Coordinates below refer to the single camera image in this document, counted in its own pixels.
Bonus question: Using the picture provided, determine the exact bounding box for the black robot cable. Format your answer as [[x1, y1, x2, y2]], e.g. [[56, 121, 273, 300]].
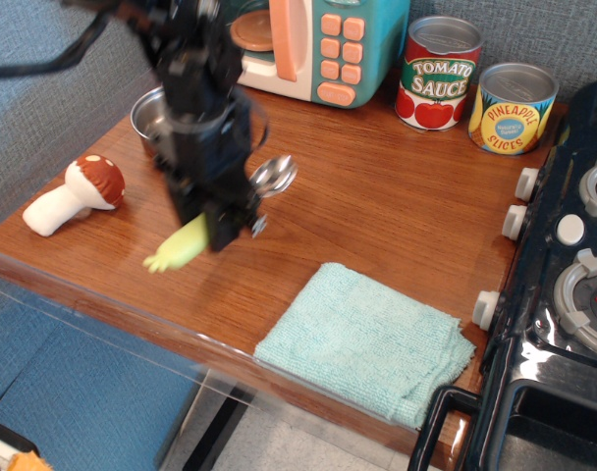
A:
[[0, 9, 113, 79]]

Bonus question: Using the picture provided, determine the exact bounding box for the light blue folded towel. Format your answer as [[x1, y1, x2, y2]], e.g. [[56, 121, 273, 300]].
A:
[[254, 263, 475, 429]]

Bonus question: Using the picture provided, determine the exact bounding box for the pineapple slices can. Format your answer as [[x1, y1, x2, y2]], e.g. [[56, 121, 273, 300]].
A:
[[468, 63, 559, 156]]

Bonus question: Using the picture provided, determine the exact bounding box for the tomato sauce can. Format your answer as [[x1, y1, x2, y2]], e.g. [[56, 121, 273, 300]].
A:
[[396, 16, 483, 131]]

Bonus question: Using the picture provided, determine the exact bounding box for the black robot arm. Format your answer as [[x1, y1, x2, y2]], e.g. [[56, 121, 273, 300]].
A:
[[77, 1, 260, 251]]

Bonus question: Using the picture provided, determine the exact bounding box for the toy microwave teal and cream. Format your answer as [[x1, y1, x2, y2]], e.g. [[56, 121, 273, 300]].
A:
[[223, 1, 409, 109]]

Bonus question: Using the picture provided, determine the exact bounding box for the small steel pot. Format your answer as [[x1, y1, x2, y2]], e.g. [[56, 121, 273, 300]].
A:
[[130, 86, 166, 159]]

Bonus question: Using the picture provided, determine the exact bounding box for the orange plush object corner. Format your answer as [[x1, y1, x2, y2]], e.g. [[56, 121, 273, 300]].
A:
[[0, 424, 52, 471]]

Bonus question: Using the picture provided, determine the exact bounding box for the plush brown white mushroom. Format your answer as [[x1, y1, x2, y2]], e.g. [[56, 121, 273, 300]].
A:
[[23, 154, 126, 236]]

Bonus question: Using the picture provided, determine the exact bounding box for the black toy stove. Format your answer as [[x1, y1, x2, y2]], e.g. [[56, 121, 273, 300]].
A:
[[409, 81, 597, 470]]

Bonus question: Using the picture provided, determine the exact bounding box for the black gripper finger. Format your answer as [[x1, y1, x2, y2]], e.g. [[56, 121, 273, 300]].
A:
[[170, 188, 203, 226], [203, 203, 249, 252]]

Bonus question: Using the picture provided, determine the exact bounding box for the yellow corn handle spoon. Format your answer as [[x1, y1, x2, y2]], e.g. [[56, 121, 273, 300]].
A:
[[141, 154, 299, 275]]

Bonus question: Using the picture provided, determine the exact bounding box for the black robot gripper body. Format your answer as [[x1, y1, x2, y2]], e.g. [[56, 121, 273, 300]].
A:
[[156, 90, 268, 229]]

